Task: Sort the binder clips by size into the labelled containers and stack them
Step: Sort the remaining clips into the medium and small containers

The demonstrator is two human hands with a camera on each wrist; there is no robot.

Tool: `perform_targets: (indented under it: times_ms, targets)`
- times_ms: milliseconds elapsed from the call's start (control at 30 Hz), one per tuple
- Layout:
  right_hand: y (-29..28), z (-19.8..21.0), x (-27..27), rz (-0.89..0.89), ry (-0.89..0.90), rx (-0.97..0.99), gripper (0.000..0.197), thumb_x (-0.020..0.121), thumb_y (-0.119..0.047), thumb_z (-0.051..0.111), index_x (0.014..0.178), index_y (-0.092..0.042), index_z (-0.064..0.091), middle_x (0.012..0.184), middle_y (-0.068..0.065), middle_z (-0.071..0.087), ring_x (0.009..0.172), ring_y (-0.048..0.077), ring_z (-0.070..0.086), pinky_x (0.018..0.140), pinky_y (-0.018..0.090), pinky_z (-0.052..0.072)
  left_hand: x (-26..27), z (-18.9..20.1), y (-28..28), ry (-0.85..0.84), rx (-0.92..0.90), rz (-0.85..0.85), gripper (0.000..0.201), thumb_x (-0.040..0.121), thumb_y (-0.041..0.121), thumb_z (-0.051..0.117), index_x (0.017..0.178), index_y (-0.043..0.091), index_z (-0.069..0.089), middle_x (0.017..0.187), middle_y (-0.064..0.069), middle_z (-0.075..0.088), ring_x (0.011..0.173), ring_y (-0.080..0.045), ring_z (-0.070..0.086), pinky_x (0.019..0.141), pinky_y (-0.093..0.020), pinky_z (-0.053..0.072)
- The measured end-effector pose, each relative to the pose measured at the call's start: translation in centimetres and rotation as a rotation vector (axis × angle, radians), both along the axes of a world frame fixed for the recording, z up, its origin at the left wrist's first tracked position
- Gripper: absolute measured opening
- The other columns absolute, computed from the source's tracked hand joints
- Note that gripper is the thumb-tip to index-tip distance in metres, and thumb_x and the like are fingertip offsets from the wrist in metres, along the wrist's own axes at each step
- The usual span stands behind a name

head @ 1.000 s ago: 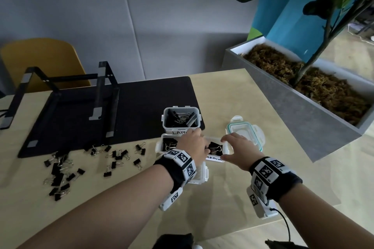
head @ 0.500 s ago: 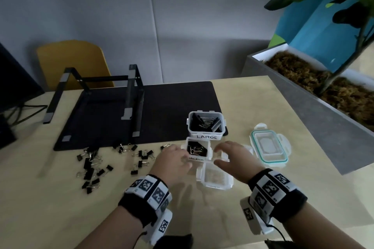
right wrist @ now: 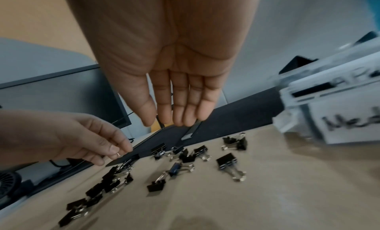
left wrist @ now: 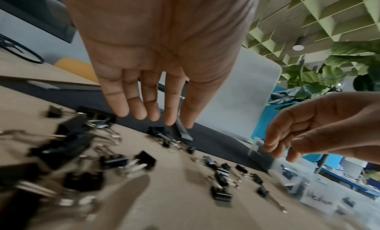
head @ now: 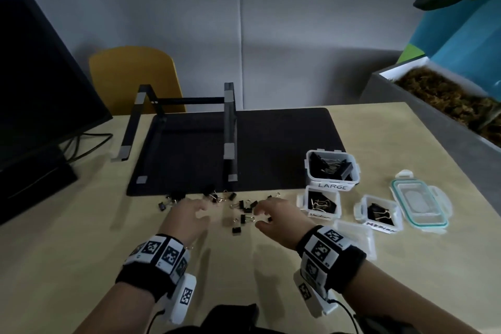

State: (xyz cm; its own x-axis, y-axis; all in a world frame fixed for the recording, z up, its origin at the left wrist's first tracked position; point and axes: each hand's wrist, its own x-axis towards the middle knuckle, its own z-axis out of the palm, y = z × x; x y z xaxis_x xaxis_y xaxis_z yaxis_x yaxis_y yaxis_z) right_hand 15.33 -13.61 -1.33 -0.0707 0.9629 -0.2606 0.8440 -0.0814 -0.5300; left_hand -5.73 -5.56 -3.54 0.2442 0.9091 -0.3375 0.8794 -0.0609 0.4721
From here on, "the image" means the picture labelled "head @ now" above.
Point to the brown moss filling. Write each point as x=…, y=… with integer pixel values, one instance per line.
x=438, y=91

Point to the container labelled large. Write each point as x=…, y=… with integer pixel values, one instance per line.
x=332, y=185

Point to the person's left hand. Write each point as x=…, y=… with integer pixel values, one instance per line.
x=184, y=220

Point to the person's black clothing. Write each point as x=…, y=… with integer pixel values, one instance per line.
x=235, y=318

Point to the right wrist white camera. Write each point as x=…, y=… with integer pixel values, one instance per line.
x=313, y=302

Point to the pile of black binder clips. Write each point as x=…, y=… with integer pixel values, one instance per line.
x=236, y=230

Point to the grey planter with moss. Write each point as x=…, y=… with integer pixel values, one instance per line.
x=422, y=126

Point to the wrist white camera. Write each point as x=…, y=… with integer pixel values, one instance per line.
x=182, y=298
x=313, y=302

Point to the black metal laptop stand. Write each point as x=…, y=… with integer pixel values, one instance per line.
x=230, y=122

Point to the person's right forearm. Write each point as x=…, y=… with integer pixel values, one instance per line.
x=391, y=306

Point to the left wrist marker band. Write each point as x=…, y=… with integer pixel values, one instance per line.
x=141, y=279

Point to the black desk mat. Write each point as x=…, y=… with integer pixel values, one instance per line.
x=282, y=142

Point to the wrist marker band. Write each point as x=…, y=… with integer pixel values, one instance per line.
x=348, y=267
x=141, y=279

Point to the black computer monitor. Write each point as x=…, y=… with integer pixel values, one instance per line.
x=39, y=103

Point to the heap of medium binder clips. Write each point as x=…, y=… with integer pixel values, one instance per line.
x=327, y=204

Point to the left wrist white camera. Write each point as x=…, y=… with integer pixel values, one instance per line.
x=182, y=298

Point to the yellow chair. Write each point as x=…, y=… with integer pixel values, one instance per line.
x=133, y=75

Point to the heap of large binder clips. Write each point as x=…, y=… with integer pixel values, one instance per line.
x=319, y=163

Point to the clear lid with green seal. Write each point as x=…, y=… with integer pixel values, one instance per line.
x=419, y=200

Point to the person's right hand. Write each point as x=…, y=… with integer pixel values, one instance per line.
x=287, y=222

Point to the right wrist marker band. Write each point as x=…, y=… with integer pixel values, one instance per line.
x=348, y=267

